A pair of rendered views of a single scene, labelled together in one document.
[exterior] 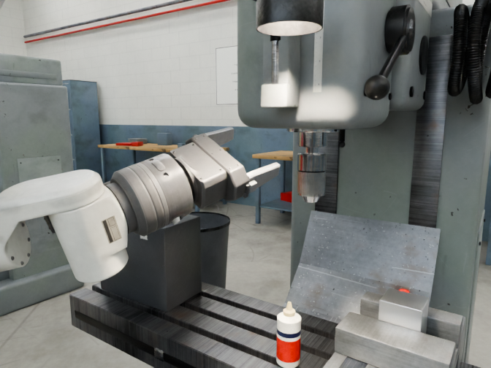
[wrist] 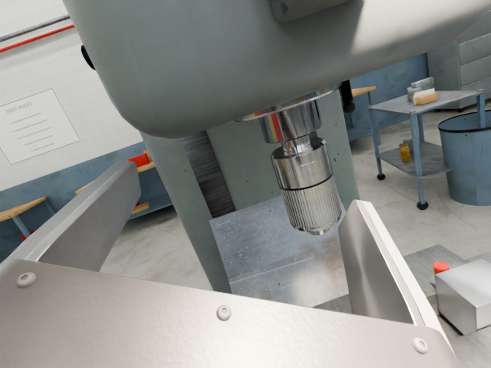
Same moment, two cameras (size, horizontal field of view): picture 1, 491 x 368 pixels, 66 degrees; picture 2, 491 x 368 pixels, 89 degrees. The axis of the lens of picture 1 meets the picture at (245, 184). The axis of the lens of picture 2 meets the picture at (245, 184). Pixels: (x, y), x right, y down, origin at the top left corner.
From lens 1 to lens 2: 49 cm
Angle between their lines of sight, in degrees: 35
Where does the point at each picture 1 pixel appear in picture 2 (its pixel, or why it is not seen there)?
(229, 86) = (16, 144)
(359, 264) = (285, 245)
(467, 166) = (333, 112)
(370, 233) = (278, 212)
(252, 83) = not seen: outside the picture
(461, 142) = not seen: hidden behind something
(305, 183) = (319, 207)
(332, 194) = (224, 193)
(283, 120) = (308, 69)
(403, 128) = not seen: hidden behind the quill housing
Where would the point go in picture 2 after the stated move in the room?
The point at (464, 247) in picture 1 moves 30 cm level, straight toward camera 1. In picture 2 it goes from (351, 182) to (473, 239)
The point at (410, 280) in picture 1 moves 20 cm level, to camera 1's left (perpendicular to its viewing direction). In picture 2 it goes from (335, 233) to (280, 288)
